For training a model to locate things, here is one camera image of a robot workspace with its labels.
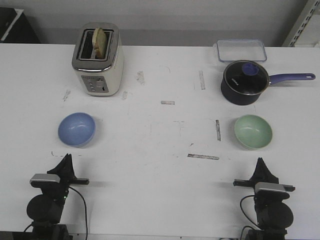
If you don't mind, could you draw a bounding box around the glass pot lid blue knob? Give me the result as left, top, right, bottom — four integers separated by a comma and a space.
223, 60, 270, 96

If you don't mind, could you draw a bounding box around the dark blue saucepan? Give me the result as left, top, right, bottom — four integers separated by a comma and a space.
220, 60, 316, 106

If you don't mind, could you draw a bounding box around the toast slice in toaster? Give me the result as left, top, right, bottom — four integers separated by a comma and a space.
91, 28, 107, 59

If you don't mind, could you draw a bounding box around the green bowl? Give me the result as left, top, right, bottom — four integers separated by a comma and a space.
234, 114, 273, 150

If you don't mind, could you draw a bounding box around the white metal shelf rail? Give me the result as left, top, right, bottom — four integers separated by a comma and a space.
281, 0, 320, 47

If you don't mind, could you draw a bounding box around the cream and steel toaster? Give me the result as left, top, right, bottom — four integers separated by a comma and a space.
71, 22, 125, 97

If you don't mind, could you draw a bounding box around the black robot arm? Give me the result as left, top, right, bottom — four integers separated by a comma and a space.
26, 153, 90, 240
233, 157, 296, 240

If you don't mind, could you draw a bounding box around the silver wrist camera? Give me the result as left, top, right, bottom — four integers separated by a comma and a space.
254, 182, 296, 194
29, 173, 61, 188

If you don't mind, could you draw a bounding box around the clear plastic food container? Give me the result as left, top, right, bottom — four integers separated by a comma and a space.
213, 39, 268, 63

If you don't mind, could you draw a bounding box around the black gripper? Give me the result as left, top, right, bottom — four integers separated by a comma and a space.
233, 157, 292, 200
41, 153, 90, 200

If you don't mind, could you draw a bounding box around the black box in background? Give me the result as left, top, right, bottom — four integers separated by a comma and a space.
0, 7, 41, 44

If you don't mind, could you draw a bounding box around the blue bowl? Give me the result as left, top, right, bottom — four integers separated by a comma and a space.
57, 112, 96, 148

